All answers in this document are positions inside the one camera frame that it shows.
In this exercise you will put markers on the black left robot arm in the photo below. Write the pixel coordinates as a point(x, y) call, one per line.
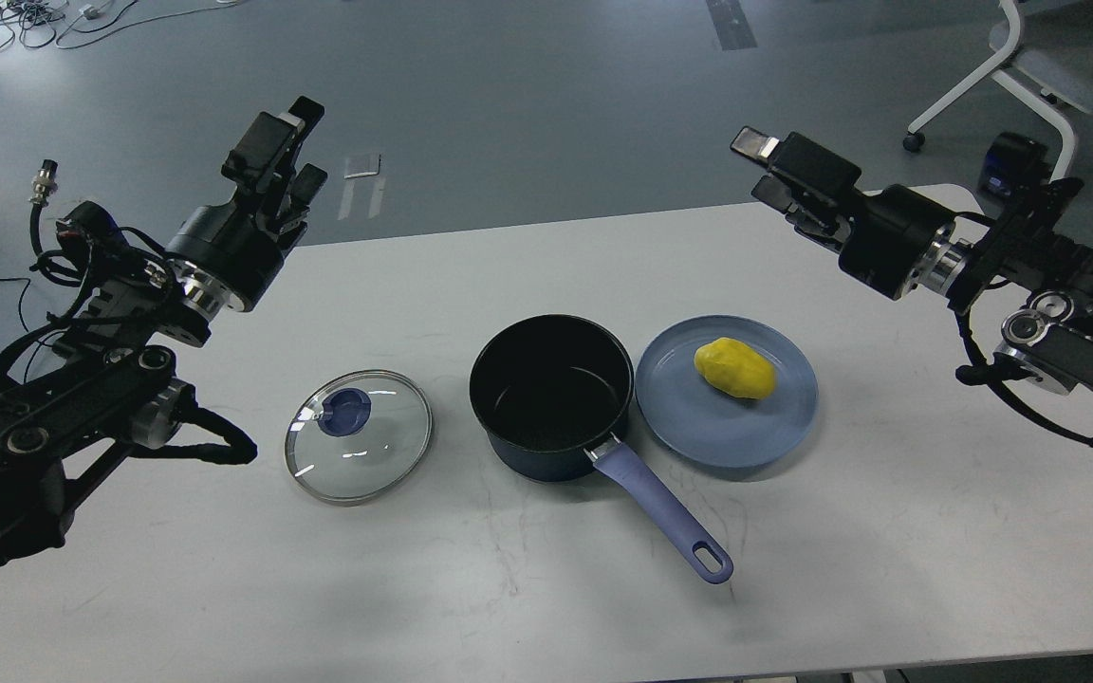
point(90, 388)

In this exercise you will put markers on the white office chair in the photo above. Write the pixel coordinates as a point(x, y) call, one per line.
point(1042, 58)

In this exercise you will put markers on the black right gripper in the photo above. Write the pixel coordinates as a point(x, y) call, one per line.
point(880, 245)

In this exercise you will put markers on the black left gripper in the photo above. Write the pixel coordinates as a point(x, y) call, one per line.
point(230, 242)

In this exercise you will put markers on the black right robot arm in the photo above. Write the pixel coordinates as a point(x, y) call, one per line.
point(1021, 293)

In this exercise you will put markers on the blue plate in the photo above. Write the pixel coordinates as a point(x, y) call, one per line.
point(713, 430)

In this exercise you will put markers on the glass pot lid blue knob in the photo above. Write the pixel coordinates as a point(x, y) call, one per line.
point(358, 436)

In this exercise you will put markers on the dark blue saucepan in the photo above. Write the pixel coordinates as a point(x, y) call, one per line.
point(553, 394)

